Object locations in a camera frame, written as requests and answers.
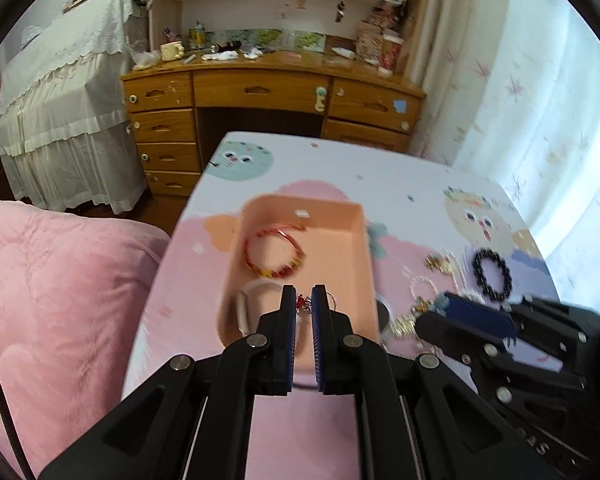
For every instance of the pastel drawer ornament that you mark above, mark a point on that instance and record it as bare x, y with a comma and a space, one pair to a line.
320, 100

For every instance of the cream mug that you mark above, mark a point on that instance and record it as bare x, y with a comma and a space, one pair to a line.
170, 51

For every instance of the hanging keys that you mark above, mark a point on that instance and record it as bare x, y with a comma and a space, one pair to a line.
339, 12

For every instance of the cartoon printed table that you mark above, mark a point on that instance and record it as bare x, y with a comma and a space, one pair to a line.
405, 210

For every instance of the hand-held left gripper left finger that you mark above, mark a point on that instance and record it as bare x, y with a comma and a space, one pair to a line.
289, 340

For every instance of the red patterned canister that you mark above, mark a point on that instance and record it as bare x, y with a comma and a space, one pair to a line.
391, 52

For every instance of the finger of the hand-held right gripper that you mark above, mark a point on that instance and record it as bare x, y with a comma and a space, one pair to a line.
555, 330
480, 317

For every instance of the peach plastic tray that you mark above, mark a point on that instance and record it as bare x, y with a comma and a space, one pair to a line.
330, 245

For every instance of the white bangle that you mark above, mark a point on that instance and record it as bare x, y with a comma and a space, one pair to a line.
240, 310

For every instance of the white floral curtain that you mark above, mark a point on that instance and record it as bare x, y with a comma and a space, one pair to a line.
530, 110

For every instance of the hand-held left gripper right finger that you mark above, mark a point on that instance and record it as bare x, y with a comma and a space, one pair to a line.
317, 340

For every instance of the clear bangle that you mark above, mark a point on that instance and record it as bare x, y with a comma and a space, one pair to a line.
387, 310

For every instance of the pink blanket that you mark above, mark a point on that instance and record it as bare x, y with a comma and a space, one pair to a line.
55, 310

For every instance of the wooden desk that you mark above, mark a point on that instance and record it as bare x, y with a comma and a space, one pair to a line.
240, 87

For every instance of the patterned gift bag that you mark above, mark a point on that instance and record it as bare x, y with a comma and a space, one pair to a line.
369, 40

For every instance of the white plastic bag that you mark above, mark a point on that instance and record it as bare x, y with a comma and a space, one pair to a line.
145, 59

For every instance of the white lace cover cloth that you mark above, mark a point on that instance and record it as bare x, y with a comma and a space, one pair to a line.
65, 90

